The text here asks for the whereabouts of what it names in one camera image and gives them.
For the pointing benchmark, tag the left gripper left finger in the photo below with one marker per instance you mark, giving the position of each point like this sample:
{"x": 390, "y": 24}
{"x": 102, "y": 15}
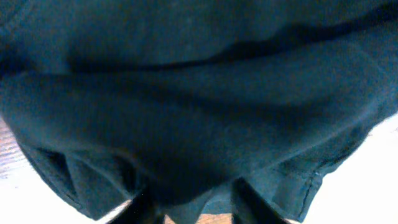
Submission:
{"x": 142, "y": 210}

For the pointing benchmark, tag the black Nike t-shirt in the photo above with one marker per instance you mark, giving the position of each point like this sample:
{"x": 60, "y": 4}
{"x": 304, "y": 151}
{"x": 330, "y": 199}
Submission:
{"x": 108, "y": 98}

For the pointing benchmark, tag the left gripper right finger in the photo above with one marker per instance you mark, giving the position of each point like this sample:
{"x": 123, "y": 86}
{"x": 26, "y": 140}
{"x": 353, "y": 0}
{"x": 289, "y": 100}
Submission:
{"x": 248, "y": 207}

